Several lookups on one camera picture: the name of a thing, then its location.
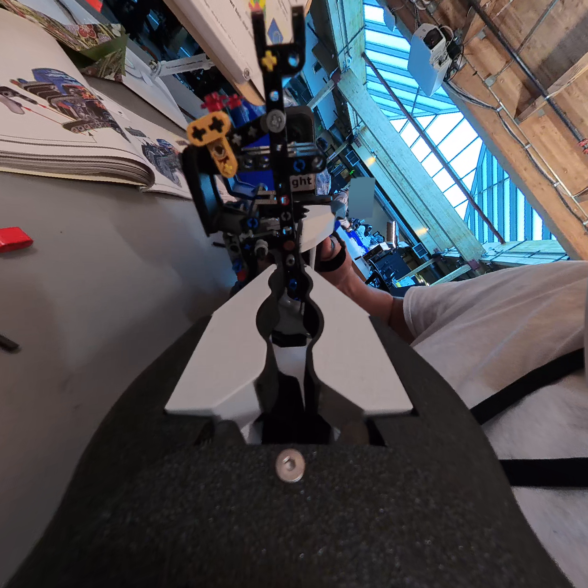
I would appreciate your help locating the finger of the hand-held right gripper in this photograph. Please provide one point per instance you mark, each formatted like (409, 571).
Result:
(317, 225)

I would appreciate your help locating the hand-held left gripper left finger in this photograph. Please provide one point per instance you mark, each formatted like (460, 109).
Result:
(216, 363)

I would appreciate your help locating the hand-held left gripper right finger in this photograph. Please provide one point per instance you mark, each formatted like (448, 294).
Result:
(353, 363)

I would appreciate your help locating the lego vehicle model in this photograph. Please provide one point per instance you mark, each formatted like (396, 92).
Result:
(280, 160)

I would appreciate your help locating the pile of black lego parts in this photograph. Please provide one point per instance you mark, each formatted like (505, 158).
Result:
(8, 343)

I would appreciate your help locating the small red lego brick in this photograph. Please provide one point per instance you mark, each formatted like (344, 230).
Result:
(13, 239)

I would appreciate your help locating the lego instruction booklet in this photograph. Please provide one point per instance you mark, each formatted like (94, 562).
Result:
(55, 138)

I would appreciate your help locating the person's right hand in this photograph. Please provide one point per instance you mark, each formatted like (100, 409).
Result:
(347, 275)

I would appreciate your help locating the skylight window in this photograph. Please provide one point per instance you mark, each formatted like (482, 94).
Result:
(436, 128)

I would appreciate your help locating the white sign board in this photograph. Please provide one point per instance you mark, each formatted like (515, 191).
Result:
(216, 32)

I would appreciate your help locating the white sign stand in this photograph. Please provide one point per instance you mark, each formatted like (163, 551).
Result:
(156, 87)

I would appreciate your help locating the patterned folded origami paper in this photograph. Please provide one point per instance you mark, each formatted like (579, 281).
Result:
(87, 36)

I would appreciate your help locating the white ceiling camera unit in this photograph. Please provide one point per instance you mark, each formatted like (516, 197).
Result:
(427, 59)

